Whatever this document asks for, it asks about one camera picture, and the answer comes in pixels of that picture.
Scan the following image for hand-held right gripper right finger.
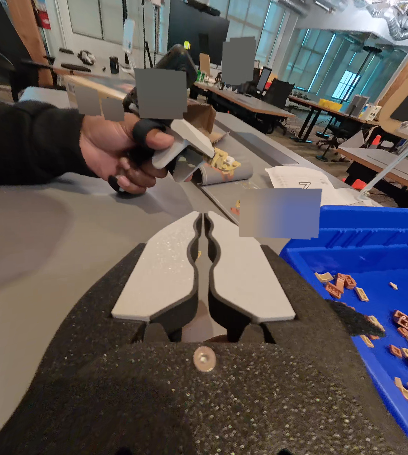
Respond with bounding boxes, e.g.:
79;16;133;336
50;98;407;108
204;212;296;339

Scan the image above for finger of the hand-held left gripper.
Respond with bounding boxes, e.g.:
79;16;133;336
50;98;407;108
174;146;207;182
171;119;215;159

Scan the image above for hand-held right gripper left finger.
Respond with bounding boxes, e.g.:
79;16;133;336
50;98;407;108
111;212;203;333

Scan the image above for tan brick assembly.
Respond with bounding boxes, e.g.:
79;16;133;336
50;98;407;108
209;147;242;175

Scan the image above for person's left forearm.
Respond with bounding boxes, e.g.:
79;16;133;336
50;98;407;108
0;95;99;185

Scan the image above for long desk with wooden edge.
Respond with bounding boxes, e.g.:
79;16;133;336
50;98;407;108
194;81;296;135

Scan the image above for person's left hand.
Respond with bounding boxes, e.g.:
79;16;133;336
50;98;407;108
79;113;175;195

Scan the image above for open cardboard set box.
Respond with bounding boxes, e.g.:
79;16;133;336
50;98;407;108
63;75;231;143

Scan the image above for grey instruction booklet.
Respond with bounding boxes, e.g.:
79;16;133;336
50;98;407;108
197;156;261;225

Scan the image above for white sign on stand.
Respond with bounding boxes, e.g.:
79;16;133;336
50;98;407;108
122;18;136;50

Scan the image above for side table with wooden edge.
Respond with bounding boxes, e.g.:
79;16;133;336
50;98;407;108
23;53;137;80

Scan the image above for black office chair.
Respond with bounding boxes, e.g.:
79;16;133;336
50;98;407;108
264;78;295;109
316;124;350;162

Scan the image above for white printed paper sheet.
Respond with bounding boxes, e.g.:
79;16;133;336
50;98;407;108
265;165;336;191

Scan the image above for blue plastic storage bin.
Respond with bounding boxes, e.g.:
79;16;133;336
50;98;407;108
279;205;408;455

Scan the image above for white card sheet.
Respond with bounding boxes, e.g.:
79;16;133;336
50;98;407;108
337;130;365;149

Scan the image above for silver monitor back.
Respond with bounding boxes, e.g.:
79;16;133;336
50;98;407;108
348;94;371;117

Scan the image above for clear acrylic board stand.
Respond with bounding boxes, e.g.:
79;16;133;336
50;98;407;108
321;142;408;207

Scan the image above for black floor lamp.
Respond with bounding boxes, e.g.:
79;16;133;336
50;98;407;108
339;45;382;104

